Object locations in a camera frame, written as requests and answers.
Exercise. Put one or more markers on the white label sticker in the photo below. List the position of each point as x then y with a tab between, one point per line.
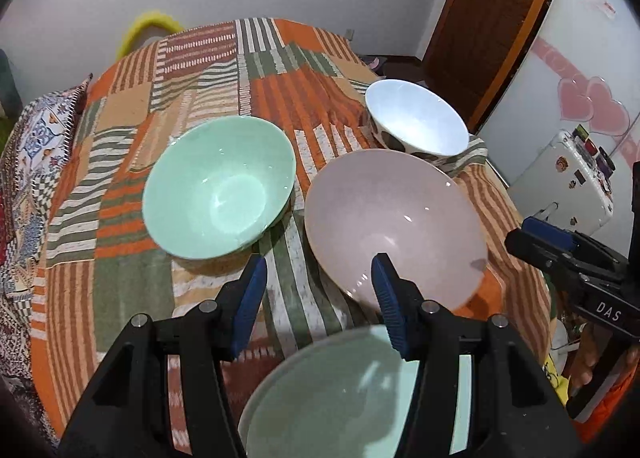
607	8

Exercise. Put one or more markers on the white bowl with spotted outside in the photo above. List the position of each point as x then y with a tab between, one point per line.
415	113

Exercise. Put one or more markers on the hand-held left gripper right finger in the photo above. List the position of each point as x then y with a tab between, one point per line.
387	298

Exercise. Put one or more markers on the grey green plush toy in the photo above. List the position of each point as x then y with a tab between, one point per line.
7	88

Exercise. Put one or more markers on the person's right hand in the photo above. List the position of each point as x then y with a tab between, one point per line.
582	368

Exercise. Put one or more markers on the white suitcase with stickers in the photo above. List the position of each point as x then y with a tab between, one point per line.
555	188

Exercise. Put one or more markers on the mint green plate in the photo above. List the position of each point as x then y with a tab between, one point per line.
325	398

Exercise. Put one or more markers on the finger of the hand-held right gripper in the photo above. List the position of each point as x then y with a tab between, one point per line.
545	228
530	248

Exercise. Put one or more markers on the purple slipper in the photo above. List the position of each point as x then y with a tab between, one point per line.
372	63

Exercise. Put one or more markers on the yellow printed cloth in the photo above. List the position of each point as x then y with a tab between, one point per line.
556	375

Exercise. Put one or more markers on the mint green bowl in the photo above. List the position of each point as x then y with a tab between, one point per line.
220	188

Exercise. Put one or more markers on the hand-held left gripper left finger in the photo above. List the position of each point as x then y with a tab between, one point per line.
250	298

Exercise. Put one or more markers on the yellow foam arch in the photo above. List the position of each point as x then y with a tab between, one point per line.
145	19

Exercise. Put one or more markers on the brown wooden door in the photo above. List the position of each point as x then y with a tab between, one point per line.
490	13

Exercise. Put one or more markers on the patterned quilt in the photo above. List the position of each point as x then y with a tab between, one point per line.
30	138

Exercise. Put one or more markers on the pink bowl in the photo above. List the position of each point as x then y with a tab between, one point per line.
390	208

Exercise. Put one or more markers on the orange striped patchwork blanket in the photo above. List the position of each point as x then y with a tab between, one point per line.
125	288

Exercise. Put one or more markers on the white sliding wardrobe heart print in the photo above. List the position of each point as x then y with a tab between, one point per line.
575	48

